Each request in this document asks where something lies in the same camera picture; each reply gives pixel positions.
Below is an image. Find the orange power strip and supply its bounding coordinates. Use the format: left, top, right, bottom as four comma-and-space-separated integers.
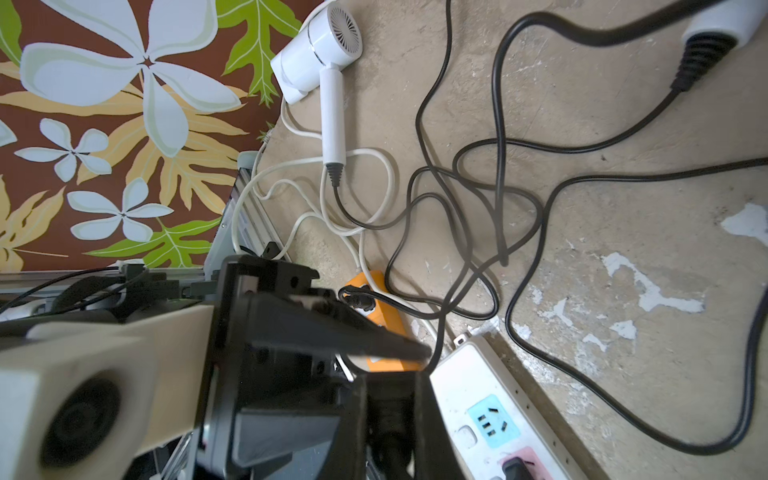
351, 299, 424, 372

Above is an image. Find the white hair dryer far left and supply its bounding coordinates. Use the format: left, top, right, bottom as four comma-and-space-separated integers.
671, 0, 767, 93

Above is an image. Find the white multicolour power strip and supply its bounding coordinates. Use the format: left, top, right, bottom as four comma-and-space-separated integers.
431, 334, 586, 479

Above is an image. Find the large white hair dryer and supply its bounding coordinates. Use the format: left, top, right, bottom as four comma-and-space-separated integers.
270, 1, 363, 187

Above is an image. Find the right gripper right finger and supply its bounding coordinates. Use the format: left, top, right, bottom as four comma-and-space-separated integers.
413, 372, 465, 479

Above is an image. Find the large dryer white cable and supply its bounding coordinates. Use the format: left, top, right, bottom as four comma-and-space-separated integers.
230, 98, 445, 343

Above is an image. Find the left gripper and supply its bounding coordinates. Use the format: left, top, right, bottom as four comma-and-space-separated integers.
191, 255, 431, 479

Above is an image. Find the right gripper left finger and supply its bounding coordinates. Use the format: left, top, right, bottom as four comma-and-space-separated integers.
316, 376, 368, 480

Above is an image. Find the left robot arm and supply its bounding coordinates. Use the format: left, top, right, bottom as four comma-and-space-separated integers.
1, 255, 460, 479

